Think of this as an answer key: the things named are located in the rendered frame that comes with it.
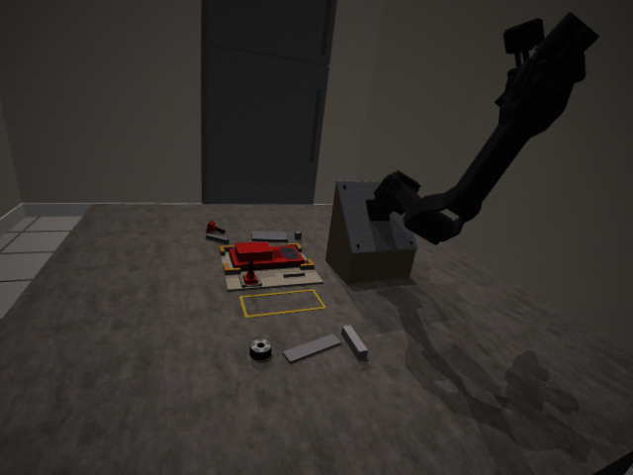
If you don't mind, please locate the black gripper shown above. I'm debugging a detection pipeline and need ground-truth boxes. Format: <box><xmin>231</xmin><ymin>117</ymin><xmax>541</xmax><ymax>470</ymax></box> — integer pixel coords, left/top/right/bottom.
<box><xmin>502</xmin><ymin>18</ymin><xmax>544</xmax><ymax>78</ymax></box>

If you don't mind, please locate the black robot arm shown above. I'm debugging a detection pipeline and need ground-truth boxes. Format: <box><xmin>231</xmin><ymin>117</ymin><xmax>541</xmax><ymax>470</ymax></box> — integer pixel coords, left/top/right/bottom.
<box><xmin>366</xmin><ymin>12</ymin><xmax>598</xmax><ymax>245</ymax></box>

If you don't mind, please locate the small black toy tyre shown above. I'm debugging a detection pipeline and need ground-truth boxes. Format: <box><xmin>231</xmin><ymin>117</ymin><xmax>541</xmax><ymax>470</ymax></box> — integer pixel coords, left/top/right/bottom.
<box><xmin>249</xmin><ymin>337</ymin><xmax>272</xmax><ymax>360</ymax></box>

